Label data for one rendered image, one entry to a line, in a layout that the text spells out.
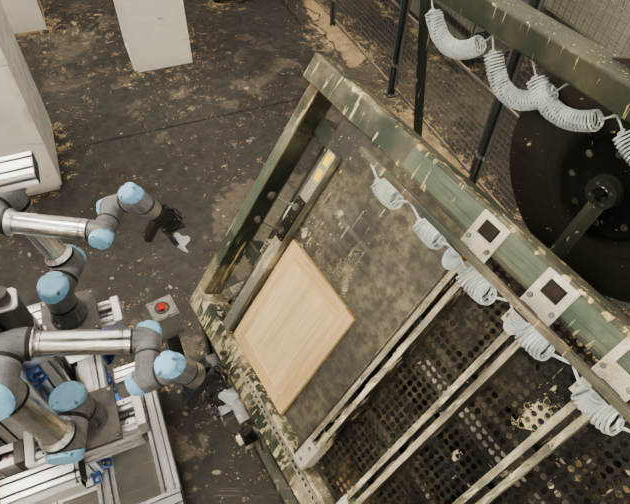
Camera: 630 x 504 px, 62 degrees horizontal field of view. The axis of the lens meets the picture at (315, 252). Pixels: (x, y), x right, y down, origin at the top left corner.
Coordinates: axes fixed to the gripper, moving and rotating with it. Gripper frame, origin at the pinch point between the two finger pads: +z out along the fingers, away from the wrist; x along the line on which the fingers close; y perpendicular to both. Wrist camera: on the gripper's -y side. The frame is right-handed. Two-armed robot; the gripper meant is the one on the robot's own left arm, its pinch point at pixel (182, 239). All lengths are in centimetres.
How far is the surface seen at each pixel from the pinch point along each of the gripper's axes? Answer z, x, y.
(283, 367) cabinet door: 41, -51, 6
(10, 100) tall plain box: 10, 205, -92
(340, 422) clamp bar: 32, -85, 21
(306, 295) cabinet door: 26, -37, 31
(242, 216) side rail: 19.3, 10.9, 20.9
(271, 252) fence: 21.6, -12.8, 25.7
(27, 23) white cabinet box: 76, 470, -132
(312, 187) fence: 5, -10, 55
